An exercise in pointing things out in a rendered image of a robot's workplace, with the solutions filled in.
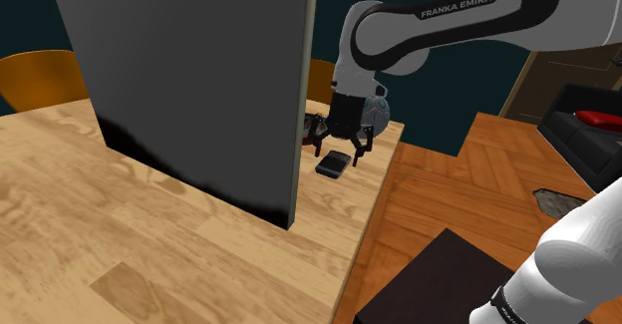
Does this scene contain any grey ball with blue marks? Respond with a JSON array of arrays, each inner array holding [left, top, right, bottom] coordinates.
[[361, 94, 392, 138]]

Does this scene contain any brown wooden door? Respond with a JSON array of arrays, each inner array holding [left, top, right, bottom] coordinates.
[[498, 42, 622, 126]]

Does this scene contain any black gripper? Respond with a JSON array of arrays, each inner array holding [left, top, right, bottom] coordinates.
[[311, 92, 376, 168]]

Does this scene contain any light wooden table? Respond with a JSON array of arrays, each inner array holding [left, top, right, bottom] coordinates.
[[0, 98, 406, 324]]

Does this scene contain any black flat phone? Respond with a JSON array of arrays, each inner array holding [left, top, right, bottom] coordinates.
[[314, 150, 353, 180]]

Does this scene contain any black sofa with red cushion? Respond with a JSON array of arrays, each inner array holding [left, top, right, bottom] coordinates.
[[535, 83, 622, 194]]

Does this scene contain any large dark grey upright slab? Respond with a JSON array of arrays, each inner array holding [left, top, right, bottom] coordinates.
[[47, 0, 320, 231]]

